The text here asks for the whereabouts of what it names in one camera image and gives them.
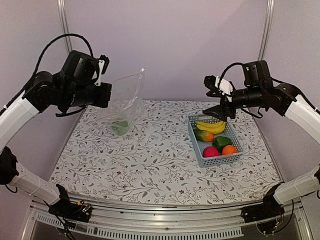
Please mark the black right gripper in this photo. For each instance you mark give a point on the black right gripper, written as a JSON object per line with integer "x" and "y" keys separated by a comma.
{"x": 224, "y": 106}

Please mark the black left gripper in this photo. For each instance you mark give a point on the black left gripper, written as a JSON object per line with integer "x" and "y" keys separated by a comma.
{"x": 103, "y": 101}

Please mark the orange green toy mango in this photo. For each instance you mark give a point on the orange green toy mango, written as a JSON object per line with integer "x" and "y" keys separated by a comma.
{"x": 203, "y": 136}

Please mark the clear zip top bag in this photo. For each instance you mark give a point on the clear zip top bag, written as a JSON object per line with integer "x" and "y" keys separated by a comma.
{"x": 126, "y": 103}

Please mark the blue perforated plastic basket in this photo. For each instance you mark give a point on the blue perforated plastic basket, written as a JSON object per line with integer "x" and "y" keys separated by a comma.
{"x": 200, "y": 146}

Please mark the green toy cabbage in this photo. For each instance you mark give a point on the green toy cabbage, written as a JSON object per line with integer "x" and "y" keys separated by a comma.
{"x": 120, "y": 127}

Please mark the red toy apple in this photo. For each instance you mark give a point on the red toy apple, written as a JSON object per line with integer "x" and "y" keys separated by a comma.
{"x": 210, "y": 152}

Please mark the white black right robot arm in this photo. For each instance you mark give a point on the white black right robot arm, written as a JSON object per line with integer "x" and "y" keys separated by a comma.
{"x": 263, "y": 91}

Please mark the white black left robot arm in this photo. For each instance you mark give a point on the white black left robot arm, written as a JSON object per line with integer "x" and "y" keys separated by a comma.
{"x": 42, "y": 90}

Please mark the yellow toy banana bunch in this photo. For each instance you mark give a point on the yellow toy banana bunch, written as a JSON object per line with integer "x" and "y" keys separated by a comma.
{"x": 214, "y": 128}

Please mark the green toy bell pepper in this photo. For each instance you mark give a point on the green toy bell pepper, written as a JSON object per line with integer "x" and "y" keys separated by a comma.
{"x": 220, "y": 142}

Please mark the orange toy orange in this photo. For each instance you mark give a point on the orange toy orange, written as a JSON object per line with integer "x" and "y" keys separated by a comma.
{"x": 229, "y": 150}

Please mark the floral patterned table mat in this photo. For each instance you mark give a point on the floral patterned table mat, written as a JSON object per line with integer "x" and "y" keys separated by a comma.
{"x": 155, "y": 163}

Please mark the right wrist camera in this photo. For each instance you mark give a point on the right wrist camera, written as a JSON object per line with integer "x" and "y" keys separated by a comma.
{"x": 218, "y": 87}

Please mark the left aluminium corner post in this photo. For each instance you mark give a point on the left aluminium corner post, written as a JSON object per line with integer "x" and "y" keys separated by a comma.
{"x": 62, "y": 13}

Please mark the aluminium corner post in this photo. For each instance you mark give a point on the aluminium corner post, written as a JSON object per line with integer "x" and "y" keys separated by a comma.
{"x": 270, "y": 6}
{"x": 62, "y": 13}

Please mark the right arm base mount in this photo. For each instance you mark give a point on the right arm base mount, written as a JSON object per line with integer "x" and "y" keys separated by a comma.
{"x": 269, "y": 208}

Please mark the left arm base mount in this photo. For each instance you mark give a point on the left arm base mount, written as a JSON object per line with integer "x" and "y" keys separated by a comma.
{"x": 80, "y": 211}

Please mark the right aluminium corner post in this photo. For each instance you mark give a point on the right aluminium corner post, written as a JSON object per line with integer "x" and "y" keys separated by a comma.
{"x": 270, "y": 6}

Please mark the aluminium front rail frame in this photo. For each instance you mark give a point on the aluminium front rail frame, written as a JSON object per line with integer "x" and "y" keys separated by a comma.
{"x": 121, "y": 220}

